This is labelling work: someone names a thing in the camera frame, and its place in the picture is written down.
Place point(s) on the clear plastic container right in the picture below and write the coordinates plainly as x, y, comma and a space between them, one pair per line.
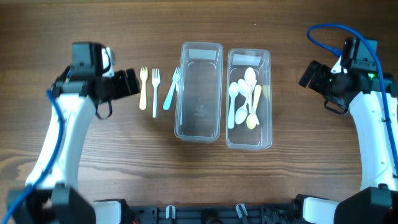
241, 137

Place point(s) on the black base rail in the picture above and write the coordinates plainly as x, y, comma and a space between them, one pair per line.
217, 214

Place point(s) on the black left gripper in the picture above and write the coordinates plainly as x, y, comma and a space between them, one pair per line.
125, 89

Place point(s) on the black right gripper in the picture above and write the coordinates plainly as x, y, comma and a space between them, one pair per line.
315, 84

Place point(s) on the light blue plastic fork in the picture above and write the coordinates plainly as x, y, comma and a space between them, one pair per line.
170, 94

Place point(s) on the clear plastic container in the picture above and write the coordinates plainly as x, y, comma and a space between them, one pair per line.
201, 85
241, 137

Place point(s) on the white plastic spoon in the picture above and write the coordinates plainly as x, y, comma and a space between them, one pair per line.
241, 113
233, 92
246, 86

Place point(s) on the white plastic fork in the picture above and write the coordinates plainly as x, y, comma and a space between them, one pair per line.
155, 84
178, 104

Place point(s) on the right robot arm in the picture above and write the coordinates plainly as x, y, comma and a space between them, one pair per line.
354, 85

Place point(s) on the yellow plastic spoon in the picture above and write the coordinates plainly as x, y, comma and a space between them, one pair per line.
252, 120

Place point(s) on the yellow plastic fork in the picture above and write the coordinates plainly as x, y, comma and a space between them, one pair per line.
143, 97

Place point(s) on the clear plastic container left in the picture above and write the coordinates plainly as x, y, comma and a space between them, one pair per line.
201, 85

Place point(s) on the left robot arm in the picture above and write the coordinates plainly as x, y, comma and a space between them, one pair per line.
51, 191

